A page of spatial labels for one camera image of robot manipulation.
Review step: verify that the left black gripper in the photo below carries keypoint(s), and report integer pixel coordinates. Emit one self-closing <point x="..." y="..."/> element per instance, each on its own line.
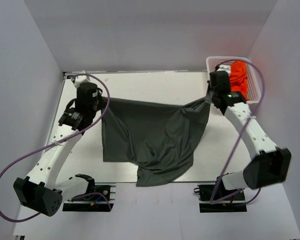
<point x="97" y="101"/>

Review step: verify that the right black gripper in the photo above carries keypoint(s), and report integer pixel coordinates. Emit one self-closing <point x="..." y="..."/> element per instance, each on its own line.
<point x="212" y="97"/>

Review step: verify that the dark grey t shirt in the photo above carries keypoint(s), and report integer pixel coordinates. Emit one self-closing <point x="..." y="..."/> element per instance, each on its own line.
<point x="159" y="138"/>

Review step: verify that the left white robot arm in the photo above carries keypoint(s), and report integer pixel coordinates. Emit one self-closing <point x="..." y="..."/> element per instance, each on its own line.
<point x="39" y="190"/>

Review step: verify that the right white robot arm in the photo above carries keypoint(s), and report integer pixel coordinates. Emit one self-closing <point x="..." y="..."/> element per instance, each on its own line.
<point x="269" y="163"/>

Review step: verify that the orange t shirt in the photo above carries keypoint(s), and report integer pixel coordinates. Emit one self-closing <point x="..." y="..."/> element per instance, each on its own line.
<point x="238" y="78"/>

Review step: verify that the white plastic basket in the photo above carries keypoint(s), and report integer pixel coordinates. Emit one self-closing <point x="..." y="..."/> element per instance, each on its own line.
<point x="253" y="90"/>

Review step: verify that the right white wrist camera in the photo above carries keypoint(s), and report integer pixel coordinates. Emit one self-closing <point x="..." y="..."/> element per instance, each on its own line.
<point x="224" y="67"/>

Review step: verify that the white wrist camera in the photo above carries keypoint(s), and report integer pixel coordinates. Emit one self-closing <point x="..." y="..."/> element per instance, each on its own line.
<point x="78" y="80"/>
<point x="224" y="67"/>

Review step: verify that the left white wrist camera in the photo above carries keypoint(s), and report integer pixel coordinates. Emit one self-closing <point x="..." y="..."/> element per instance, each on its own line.
<point x="78" y="80"/>

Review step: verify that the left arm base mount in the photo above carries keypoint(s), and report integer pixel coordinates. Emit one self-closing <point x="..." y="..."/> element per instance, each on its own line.
<point x="101" y="199"/>

